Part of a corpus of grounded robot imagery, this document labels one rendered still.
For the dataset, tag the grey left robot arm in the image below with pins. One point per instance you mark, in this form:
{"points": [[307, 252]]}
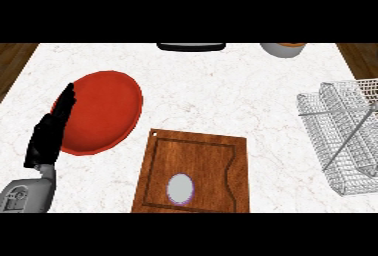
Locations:
{"points": [[28, 193]]}

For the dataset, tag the brown wooden cutting board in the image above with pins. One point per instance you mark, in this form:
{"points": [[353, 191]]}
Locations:
{"points": [[196, 156]]}

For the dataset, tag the red round plate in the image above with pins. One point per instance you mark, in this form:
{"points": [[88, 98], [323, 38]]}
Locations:
{"points": [[103, 111]]}

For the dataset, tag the pale can with purple rim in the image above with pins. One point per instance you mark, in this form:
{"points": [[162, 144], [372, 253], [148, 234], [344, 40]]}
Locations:
{"points": [[180, 189]]}

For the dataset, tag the grey bowl with orange contents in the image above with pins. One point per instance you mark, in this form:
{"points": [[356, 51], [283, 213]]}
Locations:
{"points": [[282, 49]]}

